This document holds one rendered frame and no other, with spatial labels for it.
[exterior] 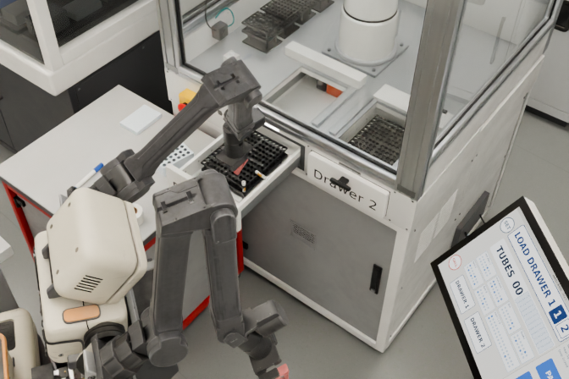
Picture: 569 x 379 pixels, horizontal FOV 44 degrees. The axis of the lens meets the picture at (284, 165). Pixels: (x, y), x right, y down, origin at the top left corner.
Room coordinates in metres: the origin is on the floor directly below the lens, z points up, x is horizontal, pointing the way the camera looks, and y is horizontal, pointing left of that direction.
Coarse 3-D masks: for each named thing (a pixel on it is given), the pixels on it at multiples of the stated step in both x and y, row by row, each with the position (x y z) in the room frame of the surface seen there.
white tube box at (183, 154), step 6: (174, 150) 1.72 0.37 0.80; (180, 150) 1.72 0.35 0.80; (186, 150) 1.73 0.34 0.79; (168, 156) 1.69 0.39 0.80; (174, 156) 1.69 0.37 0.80; (180, 156) 1.69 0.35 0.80; (186, 156) 1.69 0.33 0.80; (192, 156) 1.70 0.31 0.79; (162, 162) 1.67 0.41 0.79; (168, 162) 1.67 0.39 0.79; (174, 162) 1.66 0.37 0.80; (180, 162) 1.67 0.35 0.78; (162, 168) 1.63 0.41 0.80; (162, 174) 1.64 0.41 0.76
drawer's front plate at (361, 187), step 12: (312, 156) 1.57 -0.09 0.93; (312, 168) 1.57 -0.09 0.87; (324, 168) 1.54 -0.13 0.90; (336, 168) 1.52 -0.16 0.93; (360, 180) 1.47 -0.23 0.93; (336, 192) 1.51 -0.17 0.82; (348, 192) 1.49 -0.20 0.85; (360, 192) 1.46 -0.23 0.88; (372, 192) 1.44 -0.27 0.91; (384, 192) 1.42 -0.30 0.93; (360, 204) 1.46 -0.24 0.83; (372, 204) 1.44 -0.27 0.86; (384, 204) 1.41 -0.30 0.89
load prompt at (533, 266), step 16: (512, 240) 1.07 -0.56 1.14; (528, 240) 1.05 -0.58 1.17; (528, 256) 1.02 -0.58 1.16; (528, 272) 0.98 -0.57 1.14; (544, 272) 0.96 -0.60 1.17; (544, 288) 0.93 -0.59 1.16; (544, 304) 0.89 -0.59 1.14; (560, 304) 0.88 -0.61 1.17; (560, 320) 0.85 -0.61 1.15; (560, 336) 0.81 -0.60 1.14
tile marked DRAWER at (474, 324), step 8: (464, 320) 0.95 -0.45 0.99; (472, 320) 0.94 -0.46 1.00; (480, 320) 0.93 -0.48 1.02; (472, 328) 0.92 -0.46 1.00; (480, 328) 0.91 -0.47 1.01; (472, 336) 0.90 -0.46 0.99; (480, 336) 0.89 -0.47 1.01; (488, 336) 0.88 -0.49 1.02; (472, 344) 0.88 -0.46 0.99; (480, 344) 0.87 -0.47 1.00; (488, 344) 0.86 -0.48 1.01; (480, 352) 0.86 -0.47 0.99
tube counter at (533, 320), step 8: (520, 280) 0.97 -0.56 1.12; (512, 288) 0.96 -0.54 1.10; (520, 288) 0.95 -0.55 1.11; (512, 296) 0.95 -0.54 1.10; (520, 296) 0.94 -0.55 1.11; (528, 296) 0.93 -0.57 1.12; (520, 304) 0.92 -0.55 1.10; (528, 304) 0.91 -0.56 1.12; (520, 312) 0.90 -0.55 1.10; (528, 312) 0.89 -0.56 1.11; (536, 312) 0.88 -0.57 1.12; (528, 320) 0.88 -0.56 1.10; (536, 320) 0.87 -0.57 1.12; (528, 328) 0.86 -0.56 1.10; (536, 328) 0.85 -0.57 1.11; (544, 328) 0.84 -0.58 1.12; (536, 336) 0.83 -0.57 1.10; (544, 336) 0.83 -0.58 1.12; (536, 344) 0.82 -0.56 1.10; (544, 344) 0.81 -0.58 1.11; (552, 344) 0.80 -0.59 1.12
